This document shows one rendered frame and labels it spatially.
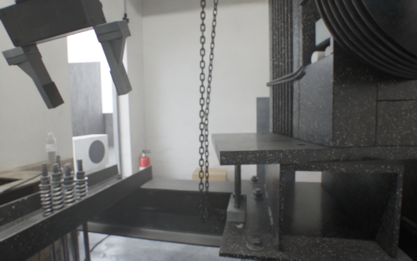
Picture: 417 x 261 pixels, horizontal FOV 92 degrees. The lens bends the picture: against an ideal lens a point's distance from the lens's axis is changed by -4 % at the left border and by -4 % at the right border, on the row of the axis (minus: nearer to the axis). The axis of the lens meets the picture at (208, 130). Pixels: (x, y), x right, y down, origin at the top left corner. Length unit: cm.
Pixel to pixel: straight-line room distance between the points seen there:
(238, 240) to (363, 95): 43
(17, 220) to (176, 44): 276
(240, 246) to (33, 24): 56
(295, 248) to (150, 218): 75
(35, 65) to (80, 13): 13
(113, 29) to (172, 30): 295
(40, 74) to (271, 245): 57
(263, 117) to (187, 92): 204
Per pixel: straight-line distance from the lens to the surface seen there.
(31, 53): 44
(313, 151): 50
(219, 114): 289
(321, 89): 55
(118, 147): 293
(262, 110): 108
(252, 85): 289
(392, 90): 60
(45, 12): 38
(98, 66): 818
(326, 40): 61
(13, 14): 41
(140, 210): 115
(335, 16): 48
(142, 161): 292
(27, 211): 88
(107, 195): 84
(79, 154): 392
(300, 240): 60
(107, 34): 35
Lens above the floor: 97
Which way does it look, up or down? 4 degrees down
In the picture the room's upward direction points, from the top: 1 degrees counter-clockwise
